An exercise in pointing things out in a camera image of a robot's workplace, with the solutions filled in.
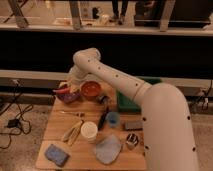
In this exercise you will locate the grey block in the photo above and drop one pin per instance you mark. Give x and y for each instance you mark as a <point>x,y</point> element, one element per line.
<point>132,125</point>

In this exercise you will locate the red bowl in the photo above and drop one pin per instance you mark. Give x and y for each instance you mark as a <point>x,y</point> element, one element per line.
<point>90,89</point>

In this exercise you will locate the blue small cup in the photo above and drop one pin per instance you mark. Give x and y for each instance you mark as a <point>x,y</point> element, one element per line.
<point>113,119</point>

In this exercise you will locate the black power adapter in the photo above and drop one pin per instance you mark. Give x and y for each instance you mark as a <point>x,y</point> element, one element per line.
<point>13,123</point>

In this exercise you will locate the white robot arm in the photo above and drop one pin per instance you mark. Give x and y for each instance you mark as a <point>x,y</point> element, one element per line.
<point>169,143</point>

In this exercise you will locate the white cup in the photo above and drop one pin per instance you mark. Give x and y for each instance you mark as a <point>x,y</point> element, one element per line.
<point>89,131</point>

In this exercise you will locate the black marker tool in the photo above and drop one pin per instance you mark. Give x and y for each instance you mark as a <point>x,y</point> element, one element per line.
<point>102,119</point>

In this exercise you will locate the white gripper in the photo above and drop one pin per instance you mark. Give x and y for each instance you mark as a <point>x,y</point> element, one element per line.
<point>75,77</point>

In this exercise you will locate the green plastic bin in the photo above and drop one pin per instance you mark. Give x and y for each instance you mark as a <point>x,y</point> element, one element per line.
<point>126,105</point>

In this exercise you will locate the metal cup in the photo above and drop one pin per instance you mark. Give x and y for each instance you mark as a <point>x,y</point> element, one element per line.
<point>132,141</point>

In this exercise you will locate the yellow banana peel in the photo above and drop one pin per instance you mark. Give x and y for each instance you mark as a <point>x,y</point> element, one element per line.
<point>72,133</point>

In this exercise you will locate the purple bowl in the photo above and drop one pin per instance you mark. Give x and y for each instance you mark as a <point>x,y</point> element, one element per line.
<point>68,97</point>

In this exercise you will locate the blue sponge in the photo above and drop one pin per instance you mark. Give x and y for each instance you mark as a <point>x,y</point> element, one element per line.
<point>56,155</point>

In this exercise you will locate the metal fork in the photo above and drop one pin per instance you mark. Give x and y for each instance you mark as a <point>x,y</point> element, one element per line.
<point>78,114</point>

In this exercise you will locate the light blue cloth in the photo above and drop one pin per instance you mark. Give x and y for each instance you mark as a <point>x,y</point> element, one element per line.
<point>108,149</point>

